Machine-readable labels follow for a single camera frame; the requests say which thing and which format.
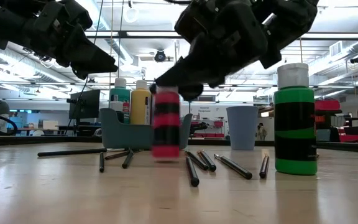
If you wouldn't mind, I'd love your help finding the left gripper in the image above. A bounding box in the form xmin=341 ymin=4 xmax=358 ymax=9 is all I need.
xmin=23 ymin=0 xmax=119 ymax=80

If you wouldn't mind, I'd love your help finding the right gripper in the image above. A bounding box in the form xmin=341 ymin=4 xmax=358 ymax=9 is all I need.
xmin=150 ymin=0 xmax=291 ymax=101

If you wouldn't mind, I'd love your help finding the large teal paint bottle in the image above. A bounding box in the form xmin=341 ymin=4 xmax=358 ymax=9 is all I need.
xmin=109 ymin=77 xmax=132 ymax=124

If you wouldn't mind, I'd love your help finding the small pink paint bottle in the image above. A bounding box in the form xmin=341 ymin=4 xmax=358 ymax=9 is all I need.
xmin=152 ymin=86 xmax=181 ymax=161

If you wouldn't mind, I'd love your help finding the large yellow paint bottle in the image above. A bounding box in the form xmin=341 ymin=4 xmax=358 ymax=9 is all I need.
xmin=130 ymin=80 xmax=153 ymax=126

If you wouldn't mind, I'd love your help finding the plain black paintbrush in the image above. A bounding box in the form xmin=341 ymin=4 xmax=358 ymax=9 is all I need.
xmin=185 ymin=156 xmax=201 ymax=188

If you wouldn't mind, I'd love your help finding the thin brown paintbrush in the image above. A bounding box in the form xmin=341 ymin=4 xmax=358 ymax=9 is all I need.
xmin=104 ymin=150 xmax=134 ymax=161

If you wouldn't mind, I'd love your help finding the small green paint bottle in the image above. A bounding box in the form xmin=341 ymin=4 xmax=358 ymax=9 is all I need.
xmin=273 ymin=62 xmax=319 ymax=176

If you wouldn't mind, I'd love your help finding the black paintbrush orange tip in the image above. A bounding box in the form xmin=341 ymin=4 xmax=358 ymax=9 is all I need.
xmin=259 ymin=152 xmax=270 ymax=180

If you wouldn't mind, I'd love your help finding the black monitor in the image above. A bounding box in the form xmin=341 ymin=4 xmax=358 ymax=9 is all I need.
xmin=68 ymin=89 xmax=101 ymax=120

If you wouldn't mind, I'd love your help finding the blue plastic cup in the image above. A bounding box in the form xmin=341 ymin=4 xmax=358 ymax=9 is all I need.
xmin=226 ymin=105 xmax=260 ymax=151

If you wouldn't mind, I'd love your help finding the white box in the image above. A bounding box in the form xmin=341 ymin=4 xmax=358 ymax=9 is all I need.
xmin=38 ymin=119 xmax=60 ymax=130

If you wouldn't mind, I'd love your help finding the person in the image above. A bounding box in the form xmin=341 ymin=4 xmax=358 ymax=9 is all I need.
xmin=0 ymin=88 xmax=11 ymax=134
xmin=257 ymin=123 xmax=269 ymax=141

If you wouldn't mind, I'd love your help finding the teal plastic bin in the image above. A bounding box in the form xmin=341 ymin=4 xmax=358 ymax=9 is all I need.
xmin=99 ymin=108 xmax=194 ymax=151

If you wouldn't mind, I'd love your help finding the red storage bin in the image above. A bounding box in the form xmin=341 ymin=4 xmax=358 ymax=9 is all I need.
xmin=339 ymin=134 xmax=358 ymax=143
xmin=314 ymin=99 xmax=341 ymax=111

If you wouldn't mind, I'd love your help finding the white air vent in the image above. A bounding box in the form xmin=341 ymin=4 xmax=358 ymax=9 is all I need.
xmin=328 ymin=40 xmax=343 ymax=57

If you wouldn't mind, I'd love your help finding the black hanging cable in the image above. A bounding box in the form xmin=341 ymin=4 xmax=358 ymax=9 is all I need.
xmin=65 ymin=0 xmax=105 ymax=133

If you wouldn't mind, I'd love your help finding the black horizontal frame bar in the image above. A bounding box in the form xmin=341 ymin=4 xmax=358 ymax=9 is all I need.
xmin=84 ymin=30 xmax=358 ymax=40

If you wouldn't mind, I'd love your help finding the black hanging camera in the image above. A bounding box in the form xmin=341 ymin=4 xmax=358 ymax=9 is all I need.
xmin=154 ymin=49 xmax=167 ymax=63

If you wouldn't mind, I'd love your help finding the black tripod camera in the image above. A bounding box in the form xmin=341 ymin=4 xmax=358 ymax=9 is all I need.
xmin=190 ymin=121 xmax=209 ymax=135

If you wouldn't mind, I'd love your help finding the white hanging ring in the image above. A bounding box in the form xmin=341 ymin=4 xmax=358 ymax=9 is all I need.
xmin=124 ymin=6 xmax=140 ymax=24

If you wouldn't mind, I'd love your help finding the silver ceiling duct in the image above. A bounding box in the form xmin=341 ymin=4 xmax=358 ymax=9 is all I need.
xmin=0 ymin=43 xmax=74 ymax=83

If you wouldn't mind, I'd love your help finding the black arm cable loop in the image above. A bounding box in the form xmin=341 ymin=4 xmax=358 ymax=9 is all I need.
xmin=0 ymin=114 xmax=19 ymax=136

